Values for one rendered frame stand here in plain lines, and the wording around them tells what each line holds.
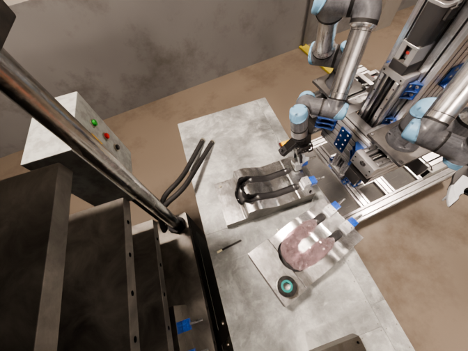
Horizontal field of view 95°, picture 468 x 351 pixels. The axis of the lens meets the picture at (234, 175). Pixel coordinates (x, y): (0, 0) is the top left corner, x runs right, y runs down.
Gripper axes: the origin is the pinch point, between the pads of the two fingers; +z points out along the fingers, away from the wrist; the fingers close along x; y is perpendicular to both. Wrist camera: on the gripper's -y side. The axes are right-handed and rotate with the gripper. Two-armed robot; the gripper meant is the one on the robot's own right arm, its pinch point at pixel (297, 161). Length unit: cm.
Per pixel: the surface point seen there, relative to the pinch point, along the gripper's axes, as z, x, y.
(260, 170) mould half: 1.4, 5.0, -20.4
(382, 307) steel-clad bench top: 25, -72, 4
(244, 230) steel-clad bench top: 11.3, -20.4, -41.3
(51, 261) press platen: -64, -44, -73
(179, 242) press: 7, -15, -77
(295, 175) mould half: 5.3, -4.8, -3.4
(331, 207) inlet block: 10.6, -27.4, 5.1
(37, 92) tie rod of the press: -85, -20, -61
